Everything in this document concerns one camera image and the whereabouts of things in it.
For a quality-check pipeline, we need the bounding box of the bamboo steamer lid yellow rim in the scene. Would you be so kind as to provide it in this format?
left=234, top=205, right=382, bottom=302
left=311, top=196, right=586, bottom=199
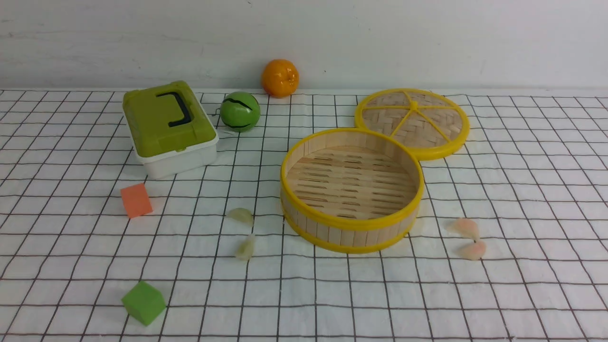
left=354, top=88, right=470, bottom=161

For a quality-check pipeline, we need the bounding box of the green lid white storage box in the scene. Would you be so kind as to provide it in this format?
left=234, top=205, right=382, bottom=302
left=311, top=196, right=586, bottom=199
left=123, top=81, right=219, bottom=180

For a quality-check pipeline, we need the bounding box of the green toy ball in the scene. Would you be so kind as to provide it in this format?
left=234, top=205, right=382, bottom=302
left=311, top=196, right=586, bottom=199
left=220, top=91, right=260, bottom=132

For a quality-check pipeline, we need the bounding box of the checkered white tablecloth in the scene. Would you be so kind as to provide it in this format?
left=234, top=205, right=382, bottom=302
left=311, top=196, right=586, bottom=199
left=0, top=89, right=608, bottom=342

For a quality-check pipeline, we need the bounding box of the green foam cube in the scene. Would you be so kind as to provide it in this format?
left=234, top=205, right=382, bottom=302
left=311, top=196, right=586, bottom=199
left=121, top=281, right=167, bottom=326

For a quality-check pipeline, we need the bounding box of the orange foam cube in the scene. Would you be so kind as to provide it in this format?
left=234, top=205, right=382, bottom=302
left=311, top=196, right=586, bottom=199
left=120, top=183, right=153, bottom=219

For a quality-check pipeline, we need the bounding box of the pink dumpling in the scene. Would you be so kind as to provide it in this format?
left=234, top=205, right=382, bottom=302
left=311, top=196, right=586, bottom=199
left=447, top=217, right=480, bottom=242
left=457, top=240, right=487, bottom=261

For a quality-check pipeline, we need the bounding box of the bamboo steamer tray yellow rim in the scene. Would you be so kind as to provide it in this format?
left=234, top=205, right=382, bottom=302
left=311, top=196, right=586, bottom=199
left=280, top=128, right=424, bottom=254

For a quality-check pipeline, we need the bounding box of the green dumpling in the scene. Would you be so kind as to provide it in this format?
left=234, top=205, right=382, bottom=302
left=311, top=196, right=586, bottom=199
left=235, top=234, right=256, bottom=261
left=226, top=208, right=254, bottom=227

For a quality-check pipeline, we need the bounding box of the orange toy fruit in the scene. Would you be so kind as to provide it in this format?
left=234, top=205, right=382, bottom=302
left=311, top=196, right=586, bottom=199
left=261, top=59, right=300, bottom=98

